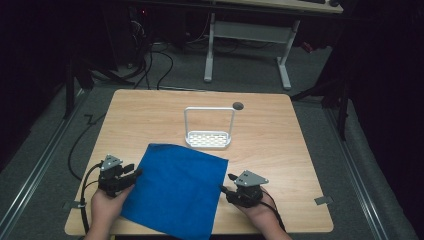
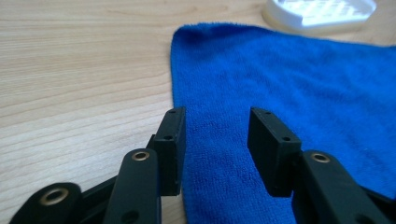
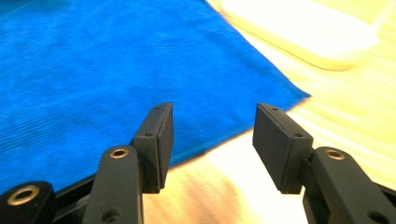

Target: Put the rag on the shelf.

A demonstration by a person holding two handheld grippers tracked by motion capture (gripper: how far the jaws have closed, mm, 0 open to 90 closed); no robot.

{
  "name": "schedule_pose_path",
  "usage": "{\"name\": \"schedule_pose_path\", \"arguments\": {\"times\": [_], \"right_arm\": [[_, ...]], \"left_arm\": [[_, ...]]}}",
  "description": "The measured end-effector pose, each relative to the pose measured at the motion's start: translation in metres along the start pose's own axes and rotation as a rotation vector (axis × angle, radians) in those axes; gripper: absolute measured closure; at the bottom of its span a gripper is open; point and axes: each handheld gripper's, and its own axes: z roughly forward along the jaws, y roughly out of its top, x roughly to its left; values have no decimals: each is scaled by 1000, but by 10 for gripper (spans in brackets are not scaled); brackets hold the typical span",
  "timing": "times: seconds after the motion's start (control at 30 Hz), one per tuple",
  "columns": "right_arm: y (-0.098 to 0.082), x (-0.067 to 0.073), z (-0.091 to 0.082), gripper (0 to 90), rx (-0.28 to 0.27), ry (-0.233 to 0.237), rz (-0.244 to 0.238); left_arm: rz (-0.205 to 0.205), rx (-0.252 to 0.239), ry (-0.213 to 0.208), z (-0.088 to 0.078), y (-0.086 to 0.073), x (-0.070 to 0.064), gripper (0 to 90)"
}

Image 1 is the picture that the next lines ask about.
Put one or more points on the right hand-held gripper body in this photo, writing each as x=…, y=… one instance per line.
x=247, y=195

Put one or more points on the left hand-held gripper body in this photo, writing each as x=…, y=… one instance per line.
x=111, y=175

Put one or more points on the blue cloth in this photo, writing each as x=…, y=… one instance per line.
x=176, y=190

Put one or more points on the person's right hand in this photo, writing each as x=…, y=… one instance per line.
x=263, y=213

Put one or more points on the person's left hand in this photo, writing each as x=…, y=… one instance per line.
x=106, y=208

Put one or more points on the round black table grommet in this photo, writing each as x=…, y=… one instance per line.
x=238, y=106

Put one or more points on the black metal stand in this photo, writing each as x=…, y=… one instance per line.
x=335, y=96
x=81, y=71

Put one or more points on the dark computer tower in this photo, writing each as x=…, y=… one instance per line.
x=140, y=31

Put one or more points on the white-framed wooden desk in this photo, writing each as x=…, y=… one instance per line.
x=253, y=32

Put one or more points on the grey metal table bracket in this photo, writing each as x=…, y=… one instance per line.
x=323, y=200
x=71, y=205

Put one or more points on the grey metal floor rail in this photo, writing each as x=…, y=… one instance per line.
x=358, y=173
x=33, y=173

